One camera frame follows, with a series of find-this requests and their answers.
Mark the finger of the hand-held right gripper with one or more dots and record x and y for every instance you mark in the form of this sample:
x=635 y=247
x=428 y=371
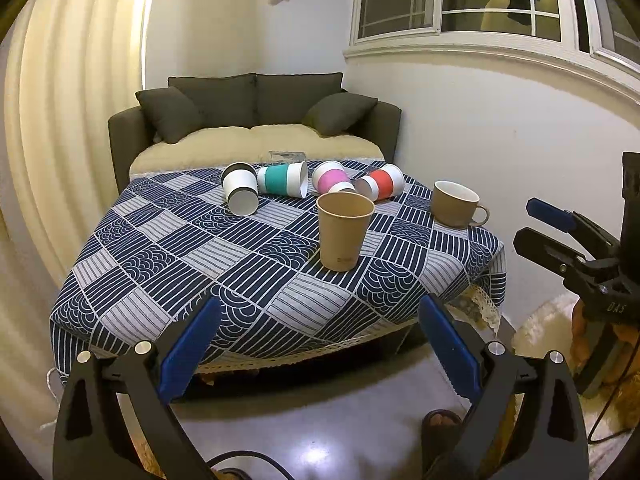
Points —
x=550 y=214
x=542 y=252

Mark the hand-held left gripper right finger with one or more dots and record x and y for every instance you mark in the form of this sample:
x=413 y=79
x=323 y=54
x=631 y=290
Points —
x=450 y=350

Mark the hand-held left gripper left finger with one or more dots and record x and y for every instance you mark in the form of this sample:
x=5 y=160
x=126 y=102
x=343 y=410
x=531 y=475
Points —
x=192 y=345

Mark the brown paper cup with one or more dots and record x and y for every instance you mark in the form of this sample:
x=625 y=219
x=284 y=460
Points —
x=345 y=235

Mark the white cup with red band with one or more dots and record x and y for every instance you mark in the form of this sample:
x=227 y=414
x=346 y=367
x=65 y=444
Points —
x=382 y=182

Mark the white cup with black band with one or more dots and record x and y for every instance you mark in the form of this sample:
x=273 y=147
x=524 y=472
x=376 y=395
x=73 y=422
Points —
x=239 y=180

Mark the white cup with teal band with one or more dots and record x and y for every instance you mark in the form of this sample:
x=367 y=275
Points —
x=277 y=179

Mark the white cup with pink band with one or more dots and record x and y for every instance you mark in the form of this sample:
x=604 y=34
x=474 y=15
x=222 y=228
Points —
x=329 y=176

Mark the person's right hand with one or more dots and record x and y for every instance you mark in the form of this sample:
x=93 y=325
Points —
x=580 y=340

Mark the person's foot in sandal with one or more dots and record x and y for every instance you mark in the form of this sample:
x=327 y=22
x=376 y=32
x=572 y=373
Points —
x=442 y=427

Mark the blue patterned tablecloth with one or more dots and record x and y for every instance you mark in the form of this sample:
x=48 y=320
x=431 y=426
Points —
x=225 y=270

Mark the brown ceramic mug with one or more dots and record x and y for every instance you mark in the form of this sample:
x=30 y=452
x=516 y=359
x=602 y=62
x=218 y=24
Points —
x=452 y=207

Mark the cream sofa blanket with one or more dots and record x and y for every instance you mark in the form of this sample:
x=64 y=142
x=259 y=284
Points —
x=210 y=147

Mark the white framed window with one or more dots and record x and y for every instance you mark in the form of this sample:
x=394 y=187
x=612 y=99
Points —
x=450 y=37

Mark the dark grey sofa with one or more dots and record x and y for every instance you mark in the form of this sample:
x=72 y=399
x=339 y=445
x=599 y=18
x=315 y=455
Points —
x=125 y=135

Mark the grey throw pillow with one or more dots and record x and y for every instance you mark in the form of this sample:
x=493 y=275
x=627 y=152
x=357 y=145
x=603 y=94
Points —
x=170 y=112
x=340 y=112

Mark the cream curtain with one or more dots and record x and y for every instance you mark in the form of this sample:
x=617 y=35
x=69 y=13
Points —
x=75 y=135

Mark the grey sofa back cushion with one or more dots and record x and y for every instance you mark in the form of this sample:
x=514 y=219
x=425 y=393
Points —
x=220 y=100
x=295 y=97

